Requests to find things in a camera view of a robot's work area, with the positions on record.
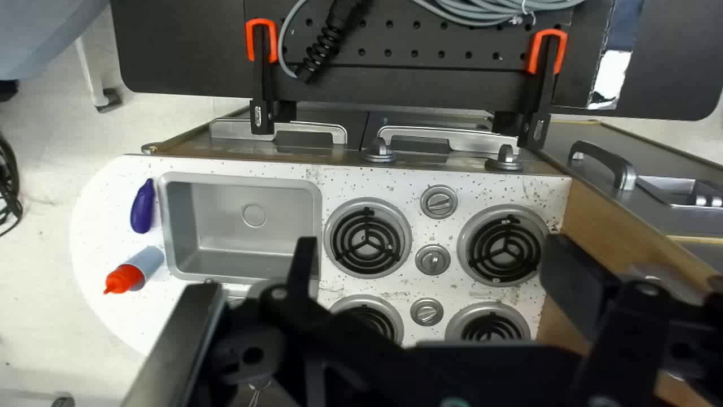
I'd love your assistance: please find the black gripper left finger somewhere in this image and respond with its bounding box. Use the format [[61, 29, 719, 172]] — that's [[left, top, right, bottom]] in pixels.
[[284, 236, 324, 312]]

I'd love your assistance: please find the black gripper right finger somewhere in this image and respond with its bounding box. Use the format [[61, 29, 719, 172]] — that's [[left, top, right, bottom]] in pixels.
[[537, 230, 623, 336]]

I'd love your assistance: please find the light fabric office chair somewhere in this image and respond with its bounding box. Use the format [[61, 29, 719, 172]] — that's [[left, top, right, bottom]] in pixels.
[[0, 0, 107, 81]]

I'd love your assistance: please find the thin grey cable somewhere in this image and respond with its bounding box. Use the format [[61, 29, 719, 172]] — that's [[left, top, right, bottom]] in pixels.
[[275, 0, 312, 80]]

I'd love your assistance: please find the black coiled cable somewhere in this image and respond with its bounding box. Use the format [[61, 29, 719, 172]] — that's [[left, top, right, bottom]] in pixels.
[[292, 0, 375, 87]]

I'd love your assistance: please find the dark panel with silver handle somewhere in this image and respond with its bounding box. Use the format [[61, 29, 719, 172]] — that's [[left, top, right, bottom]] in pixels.
[[539, 120, 723, 236]]

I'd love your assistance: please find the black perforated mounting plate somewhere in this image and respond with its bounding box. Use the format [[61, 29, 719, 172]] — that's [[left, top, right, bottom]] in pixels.
[[107, 0, 723, 123]]

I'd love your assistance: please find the white metal leg with caster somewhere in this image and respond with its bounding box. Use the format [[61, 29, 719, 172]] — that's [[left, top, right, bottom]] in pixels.
[[74, 36, 126, 114]]

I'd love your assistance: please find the silver hex bolt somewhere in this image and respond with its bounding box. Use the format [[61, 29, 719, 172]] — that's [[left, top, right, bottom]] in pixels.
[[486, 143, 525, 172]]

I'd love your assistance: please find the black clamp with orange handle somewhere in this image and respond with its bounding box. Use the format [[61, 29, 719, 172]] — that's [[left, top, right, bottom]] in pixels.
[[243, 16, 283, 136], [493, 28, 572, 149]]

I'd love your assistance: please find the grey toy sink basin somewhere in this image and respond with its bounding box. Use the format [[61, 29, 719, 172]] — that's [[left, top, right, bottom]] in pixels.
[[157, 171, 324, 286]]

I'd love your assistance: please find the black coil toy burner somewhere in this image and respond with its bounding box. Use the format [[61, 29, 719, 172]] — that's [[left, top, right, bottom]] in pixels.
[[324, 294, 408, 349], [322, 197, 412, 280], [457, 204, 550, 287], [444, 301, 533, 346]]

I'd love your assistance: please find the grey round stove knob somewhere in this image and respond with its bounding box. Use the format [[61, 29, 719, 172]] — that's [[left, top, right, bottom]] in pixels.
[[412, 243, 454, 279], [418, 184, 461, 221], [408, 296, 448, 329]]

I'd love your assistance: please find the small bottle with orange cap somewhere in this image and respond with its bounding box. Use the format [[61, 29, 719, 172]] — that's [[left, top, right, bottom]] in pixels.
[[101, 244, 165, 296]]

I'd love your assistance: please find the purple toy eggplant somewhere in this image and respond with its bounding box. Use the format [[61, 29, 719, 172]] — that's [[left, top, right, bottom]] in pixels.
[[129, 176, 157, 236]]

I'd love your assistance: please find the grey cable bundle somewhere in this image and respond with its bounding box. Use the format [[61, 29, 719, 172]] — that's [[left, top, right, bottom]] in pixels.
[[408, 0, 584, 29]]

